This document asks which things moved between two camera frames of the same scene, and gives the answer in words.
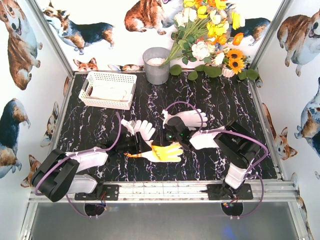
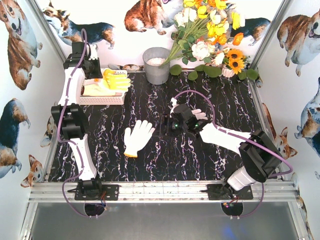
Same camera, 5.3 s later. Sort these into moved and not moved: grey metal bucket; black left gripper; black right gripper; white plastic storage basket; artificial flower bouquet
Moved: white plastic storage basket; black right gripper; black left gripper
Not moved: artificial flower bouquet; grey metal bucket
